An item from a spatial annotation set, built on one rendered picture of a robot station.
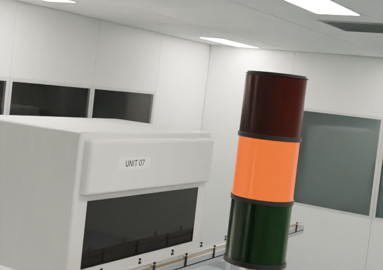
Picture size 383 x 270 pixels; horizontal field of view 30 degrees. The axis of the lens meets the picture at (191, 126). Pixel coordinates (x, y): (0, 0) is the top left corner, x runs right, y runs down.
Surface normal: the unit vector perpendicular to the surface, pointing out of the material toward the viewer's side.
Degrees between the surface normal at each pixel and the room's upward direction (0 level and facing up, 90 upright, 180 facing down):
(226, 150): 90
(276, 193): 90
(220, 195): 90
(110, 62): 90
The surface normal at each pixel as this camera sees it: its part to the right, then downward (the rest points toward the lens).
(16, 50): 0.86, 0.12
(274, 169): 0.18, 0.07
